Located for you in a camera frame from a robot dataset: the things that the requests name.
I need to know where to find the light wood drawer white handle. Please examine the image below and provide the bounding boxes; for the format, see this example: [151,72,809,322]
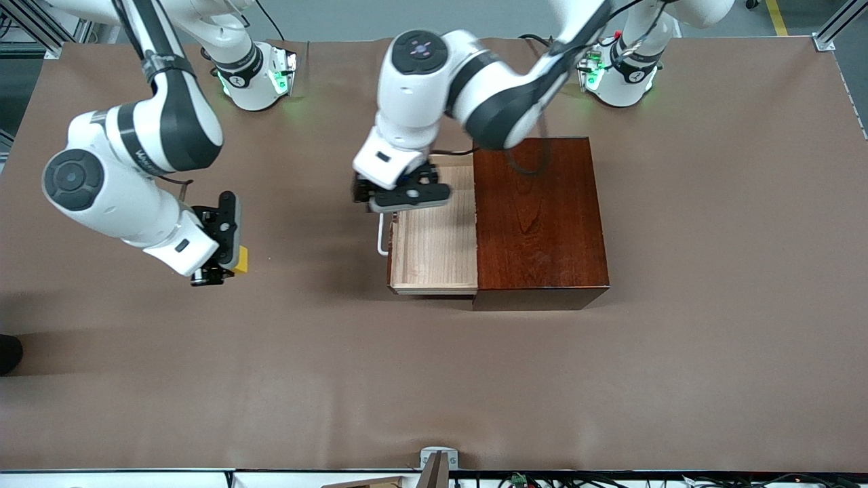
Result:
[376,152,479,296]

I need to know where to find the brown table cover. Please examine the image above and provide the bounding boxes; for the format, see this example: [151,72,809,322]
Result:
[0,35,868,473]

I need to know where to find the dark brown wooden cabinet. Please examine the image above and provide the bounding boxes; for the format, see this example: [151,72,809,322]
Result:
[471,137,611,312]

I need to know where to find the black rounded object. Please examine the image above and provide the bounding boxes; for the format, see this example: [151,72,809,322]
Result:
[0,334,24,376]

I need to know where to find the brown board piece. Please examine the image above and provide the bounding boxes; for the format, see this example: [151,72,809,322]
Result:
[320,476,408,488]

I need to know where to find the yellow floor tape strip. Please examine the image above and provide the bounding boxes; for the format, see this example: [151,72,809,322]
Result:
[765,0,791,38]

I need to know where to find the black right base cable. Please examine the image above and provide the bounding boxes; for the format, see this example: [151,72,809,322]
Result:
[254,0,285,41]

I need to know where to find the black base cable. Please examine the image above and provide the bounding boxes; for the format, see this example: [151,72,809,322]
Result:
[519,33,567,54]
[254,0,285,41]

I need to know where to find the black left base cable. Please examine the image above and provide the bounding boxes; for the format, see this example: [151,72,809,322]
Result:
[519,33,567,54]

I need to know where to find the grey metal camera bracket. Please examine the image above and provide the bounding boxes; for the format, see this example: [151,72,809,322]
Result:
[415,446,460,488]

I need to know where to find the aluminium frame strut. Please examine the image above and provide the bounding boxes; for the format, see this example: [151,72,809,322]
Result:
[0,0,92,59]
[814,0,868,52]

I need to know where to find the black cable bundle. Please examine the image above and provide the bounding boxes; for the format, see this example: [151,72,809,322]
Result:
[451,472,868,488]

